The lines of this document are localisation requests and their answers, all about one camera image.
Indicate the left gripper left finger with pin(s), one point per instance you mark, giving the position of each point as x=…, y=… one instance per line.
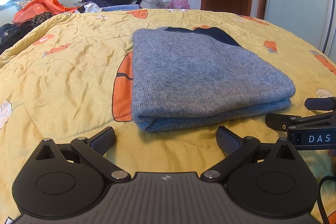
x=91, y=153

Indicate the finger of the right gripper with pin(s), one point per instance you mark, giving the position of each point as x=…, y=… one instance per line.
x=321, y=104
x=321, y=123

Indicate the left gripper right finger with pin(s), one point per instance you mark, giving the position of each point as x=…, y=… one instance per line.
x=237, y=151

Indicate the grey and navy knit sweater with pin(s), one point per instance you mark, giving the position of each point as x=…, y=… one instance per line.
x=187, y=80

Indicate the dark patterned clothes at bedside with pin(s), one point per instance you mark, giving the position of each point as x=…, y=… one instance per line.
x=10, y=33

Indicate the light blue folded cloth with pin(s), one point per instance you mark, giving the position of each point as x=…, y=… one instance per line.
x=121, y=8

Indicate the orange plastic bag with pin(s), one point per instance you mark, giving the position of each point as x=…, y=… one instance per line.
x=37, y=7

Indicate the pink plastic bag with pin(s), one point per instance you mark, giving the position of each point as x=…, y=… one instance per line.
x=179, y=4

